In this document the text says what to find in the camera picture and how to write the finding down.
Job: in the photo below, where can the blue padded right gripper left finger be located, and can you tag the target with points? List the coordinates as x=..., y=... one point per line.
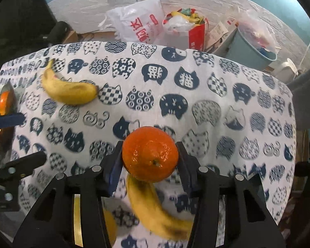
x=112, y=169

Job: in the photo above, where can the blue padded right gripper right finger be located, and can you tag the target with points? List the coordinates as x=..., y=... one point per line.
x=187, y=168

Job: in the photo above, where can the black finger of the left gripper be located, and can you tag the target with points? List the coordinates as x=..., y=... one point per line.
x=24, y=166

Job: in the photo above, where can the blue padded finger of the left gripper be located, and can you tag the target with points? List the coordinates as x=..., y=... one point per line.
x=10, y=120

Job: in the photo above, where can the large orange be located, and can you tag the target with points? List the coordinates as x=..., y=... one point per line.
x=5, y=102

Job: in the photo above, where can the small orange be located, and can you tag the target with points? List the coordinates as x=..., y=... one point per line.
x=149, y=154

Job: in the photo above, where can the spotted banana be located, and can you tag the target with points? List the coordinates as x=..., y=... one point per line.
x=146, y=205

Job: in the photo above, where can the yellow red pear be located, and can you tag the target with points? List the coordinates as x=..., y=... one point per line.
x=110, y=226

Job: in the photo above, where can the yellow banana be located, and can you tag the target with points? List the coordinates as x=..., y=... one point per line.
x=70, y=93

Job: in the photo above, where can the cat pattern tablecloth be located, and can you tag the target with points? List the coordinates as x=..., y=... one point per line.
x=238, y=122

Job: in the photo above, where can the black speaker on box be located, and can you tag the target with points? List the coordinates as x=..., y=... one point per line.
x=58, y=33

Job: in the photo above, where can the black hanging coat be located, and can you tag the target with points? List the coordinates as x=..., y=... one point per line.
x=23, y=24

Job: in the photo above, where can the red white box of trash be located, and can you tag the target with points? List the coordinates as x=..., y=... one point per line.
x=185, y=29

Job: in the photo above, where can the white plastic bag red print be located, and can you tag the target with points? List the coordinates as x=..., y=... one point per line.
x=140, y=22

